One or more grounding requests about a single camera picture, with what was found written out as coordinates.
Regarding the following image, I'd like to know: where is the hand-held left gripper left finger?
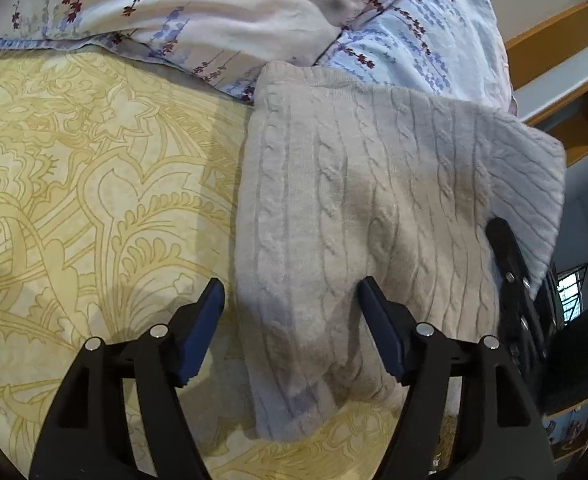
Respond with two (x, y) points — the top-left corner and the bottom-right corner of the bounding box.
(28, 277), (225, 480)

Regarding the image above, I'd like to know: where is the beige cable knit sweater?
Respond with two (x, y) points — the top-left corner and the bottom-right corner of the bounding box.
(229, 60), (567, 443)

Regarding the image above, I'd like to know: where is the yellow patterned bed sheet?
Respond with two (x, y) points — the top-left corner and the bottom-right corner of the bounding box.
(0, 47), (462, 480)

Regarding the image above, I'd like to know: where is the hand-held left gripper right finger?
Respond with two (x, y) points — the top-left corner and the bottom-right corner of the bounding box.
(356, 276), (557, 480)

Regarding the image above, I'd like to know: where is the pink floral pillow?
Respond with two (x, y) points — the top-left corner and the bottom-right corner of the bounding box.
(0, 0), (417, 106)

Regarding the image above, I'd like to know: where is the white blue floral pillow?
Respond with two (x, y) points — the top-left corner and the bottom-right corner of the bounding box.
(316, 0), (520, 116)

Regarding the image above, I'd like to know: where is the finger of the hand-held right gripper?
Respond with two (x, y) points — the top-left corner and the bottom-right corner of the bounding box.
(485, 217), (555, 361)

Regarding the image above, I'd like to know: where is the blue printed object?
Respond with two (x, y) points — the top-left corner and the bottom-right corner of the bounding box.
(544, 395), (588, 461)

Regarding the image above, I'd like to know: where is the window with grille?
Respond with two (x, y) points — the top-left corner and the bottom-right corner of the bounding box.
(554, 257), (588, 331)

